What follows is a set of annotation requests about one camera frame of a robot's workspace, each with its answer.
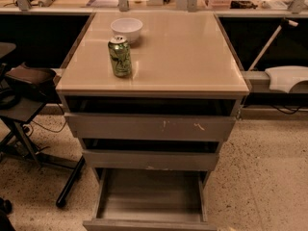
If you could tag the grey drawer cabinet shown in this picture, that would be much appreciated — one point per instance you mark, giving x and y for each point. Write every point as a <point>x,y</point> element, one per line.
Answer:
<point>182,65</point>

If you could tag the grey middle drawer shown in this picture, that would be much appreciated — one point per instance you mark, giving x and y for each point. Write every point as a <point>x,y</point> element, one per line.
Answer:
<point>151,160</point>

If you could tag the grey top drawer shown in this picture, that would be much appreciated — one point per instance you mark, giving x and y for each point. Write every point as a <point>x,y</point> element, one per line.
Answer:
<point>150,127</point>

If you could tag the grey open bottom drawer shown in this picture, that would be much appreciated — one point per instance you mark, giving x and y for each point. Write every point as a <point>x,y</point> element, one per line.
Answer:
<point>149,200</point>

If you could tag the green soda can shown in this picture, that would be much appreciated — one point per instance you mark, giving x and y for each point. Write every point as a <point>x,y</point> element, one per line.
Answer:
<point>119,51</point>

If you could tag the white bowl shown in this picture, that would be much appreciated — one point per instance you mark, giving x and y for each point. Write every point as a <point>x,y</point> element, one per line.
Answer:
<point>128,27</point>

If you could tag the dark brown bag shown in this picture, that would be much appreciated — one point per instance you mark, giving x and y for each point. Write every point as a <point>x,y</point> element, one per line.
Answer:
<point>36,84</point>

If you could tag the white curved base object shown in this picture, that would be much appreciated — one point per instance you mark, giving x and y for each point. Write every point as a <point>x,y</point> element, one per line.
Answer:
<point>284,78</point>

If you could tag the white stick with black tip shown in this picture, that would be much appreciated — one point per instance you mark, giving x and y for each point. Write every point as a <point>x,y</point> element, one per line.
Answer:
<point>284,23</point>

